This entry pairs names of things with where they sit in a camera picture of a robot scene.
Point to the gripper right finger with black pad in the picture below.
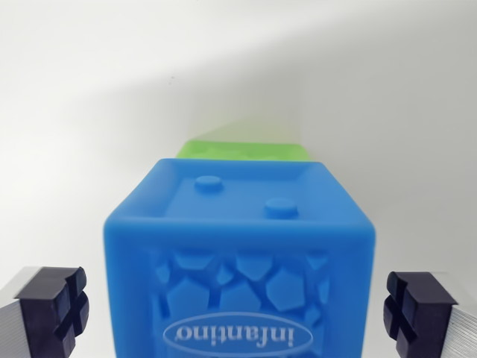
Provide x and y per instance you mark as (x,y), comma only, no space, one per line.
(428,317)

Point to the green rubber cube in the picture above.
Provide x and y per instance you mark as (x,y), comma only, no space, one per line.
(242,151)

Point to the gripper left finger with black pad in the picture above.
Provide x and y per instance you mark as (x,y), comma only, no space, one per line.
(41,313)

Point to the blue textured rubber cube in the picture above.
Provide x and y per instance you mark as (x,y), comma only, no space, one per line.
(238,238)

